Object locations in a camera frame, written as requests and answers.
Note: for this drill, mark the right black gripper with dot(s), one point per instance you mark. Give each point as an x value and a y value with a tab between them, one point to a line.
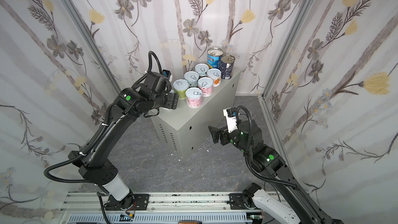
221	134

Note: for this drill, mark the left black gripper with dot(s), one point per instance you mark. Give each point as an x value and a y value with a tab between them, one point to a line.
169	101

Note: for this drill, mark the green can white lid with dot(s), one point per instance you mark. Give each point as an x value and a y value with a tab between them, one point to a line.
180	87

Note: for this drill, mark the pale pink can white lid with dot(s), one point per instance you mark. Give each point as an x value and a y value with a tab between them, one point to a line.
194	97

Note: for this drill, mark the light teal can white lid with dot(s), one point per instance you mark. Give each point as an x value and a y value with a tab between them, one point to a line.
192	78

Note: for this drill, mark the orange can white lid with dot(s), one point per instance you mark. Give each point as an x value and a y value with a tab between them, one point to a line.
215	74

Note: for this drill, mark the blue soup can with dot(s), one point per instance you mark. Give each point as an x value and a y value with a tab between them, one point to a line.
214	54

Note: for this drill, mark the dark navy food can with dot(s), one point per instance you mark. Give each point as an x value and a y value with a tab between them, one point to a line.
226	64

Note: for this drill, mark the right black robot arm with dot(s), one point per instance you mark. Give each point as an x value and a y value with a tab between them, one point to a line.
266	164

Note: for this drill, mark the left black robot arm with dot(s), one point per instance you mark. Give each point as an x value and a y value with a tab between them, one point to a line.
151	92

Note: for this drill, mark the grey metal cabinet box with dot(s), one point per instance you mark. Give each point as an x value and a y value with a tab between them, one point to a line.
184	129

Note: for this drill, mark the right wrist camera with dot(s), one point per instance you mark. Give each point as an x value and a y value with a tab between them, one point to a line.
230	115

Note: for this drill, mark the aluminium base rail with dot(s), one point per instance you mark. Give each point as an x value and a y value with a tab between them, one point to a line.
181	208

